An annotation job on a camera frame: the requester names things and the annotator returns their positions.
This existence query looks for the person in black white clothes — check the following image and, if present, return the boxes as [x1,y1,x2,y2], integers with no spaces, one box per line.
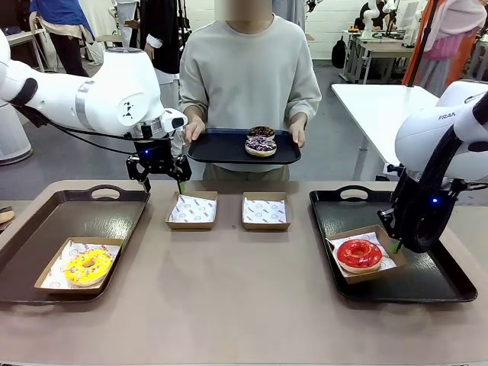
[139,0,191,111]

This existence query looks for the grey background table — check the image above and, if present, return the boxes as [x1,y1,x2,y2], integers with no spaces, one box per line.
[342,28,416,85]

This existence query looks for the brown cardboard food box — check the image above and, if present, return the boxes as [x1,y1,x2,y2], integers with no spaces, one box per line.
[324,224,408,285]
[34,236,125,295]
[165,190,219,231]
[242,191,293,232]

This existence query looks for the yellow sprinkled donut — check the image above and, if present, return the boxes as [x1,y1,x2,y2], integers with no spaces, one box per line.
[63,247,114,287]

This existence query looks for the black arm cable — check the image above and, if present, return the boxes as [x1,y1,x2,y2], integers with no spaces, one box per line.
[14,104,138,156]
[392,101,488,255]

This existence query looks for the person's right hand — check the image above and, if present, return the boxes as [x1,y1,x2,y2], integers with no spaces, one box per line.
[183,116,207,145]

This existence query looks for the white printed paper liner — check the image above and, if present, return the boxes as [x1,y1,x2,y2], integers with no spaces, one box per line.
[40,239,122,290]
[328,230,397,275]
[243,197,287,225]
[169,194,217,224]

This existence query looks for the black slanted pole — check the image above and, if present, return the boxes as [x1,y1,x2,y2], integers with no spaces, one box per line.
[406,0,439,88]

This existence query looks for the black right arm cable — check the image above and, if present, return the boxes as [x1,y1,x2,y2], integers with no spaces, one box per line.
[392,101,488,255]

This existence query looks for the dark navy tray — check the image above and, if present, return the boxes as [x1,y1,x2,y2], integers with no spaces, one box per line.
[186,127,302,165]

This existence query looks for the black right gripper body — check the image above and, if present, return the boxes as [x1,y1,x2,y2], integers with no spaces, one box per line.
[425,182,454,226]

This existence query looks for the person's right forearm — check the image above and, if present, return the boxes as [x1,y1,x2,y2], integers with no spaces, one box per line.
[178,72,210,122]

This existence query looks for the white table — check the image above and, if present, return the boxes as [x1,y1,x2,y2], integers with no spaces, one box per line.
[330,82,439,180]

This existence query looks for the chocolate donut orange sprinkles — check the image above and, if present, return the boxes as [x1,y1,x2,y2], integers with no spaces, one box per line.
[246,125,275,141]

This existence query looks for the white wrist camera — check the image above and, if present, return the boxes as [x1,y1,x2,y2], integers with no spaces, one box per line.
[162,108,188,134]

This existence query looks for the person's left hand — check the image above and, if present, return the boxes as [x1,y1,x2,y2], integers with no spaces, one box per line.
[288,116,307,149]

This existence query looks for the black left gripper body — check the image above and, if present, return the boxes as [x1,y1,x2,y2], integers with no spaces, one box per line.
[133,139,175,175]

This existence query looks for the red glazed donut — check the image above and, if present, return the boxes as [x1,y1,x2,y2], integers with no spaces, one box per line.
[334,236,384,275]

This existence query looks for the person in beige sweater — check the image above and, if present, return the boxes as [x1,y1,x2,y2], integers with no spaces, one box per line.
[177,0,323,182]

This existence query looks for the pink orange garment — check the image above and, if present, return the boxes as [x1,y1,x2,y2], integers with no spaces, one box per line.
[402,0,483,98]

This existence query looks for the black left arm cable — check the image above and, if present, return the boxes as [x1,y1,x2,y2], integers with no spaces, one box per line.
[14,104,138,156]

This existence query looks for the black plastic handled tray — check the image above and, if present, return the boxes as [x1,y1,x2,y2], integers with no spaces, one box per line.
[308,185,478,304]

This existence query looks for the person's left forearm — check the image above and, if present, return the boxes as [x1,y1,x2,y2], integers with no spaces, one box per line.
[286,75,323,125]

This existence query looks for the black backpack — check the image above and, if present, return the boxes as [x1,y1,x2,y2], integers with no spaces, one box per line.
[330,36,348,70]

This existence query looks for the person in blue top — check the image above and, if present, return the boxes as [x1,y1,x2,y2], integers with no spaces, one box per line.
[29,0,96,77]

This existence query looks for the white cylindrical pedestal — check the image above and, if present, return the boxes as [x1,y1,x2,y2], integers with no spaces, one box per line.
[0,102,34,167]

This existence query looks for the brown plastic handled tray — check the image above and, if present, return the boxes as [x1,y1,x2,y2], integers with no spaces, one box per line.
[0,185,152,304]

